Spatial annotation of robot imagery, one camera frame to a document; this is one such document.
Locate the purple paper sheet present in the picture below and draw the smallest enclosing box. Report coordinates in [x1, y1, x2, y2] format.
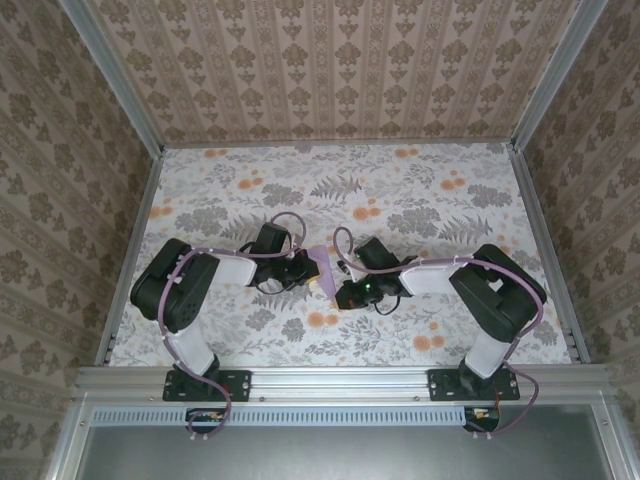
[305, 243, 339, 297]

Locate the floral table mat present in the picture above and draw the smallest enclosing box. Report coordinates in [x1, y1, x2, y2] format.
[106, 143, 575, 369]

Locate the grey metal panel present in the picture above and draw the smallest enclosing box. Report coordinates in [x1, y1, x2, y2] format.
[74, 405, 617, 480]

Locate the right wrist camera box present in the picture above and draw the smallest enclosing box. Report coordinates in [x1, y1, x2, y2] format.
[339, 249, 371, 282]

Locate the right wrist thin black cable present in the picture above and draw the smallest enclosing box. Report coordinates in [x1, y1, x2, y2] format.
[372, 294, 401, 317]

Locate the aluminium mounting rail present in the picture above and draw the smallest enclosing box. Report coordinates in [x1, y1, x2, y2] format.
[73, 363, 615, 404]

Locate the white slotted cable duct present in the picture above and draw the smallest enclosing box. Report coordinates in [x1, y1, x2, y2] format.
[91, 405, 503, 427]

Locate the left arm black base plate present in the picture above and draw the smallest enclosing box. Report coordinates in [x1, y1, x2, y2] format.
[163, 368, 252, 403]

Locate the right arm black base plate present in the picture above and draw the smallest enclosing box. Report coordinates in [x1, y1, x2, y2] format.
[428, 368, 521, 403]

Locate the aluminium side rail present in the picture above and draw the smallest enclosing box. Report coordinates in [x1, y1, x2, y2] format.
[505, 142, 592, 365]
[93, 147, 167, 367]

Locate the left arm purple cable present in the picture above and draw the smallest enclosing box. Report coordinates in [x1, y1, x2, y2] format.
[157, 211, 309, 442]

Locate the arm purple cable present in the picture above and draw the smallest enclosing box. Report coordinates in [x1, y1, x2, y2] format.
[332, 226, 547, 441]
[157, 211, 309, 442]

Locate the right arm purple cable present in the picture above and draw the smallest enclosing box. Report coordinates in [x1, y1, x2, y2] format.
[332, 226, 547, 441]

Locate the aluminium frame post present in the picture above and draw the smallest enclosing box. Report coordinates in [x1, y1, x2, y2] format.
[59, 0, 166, 155]
[508, 0, 610, 152]

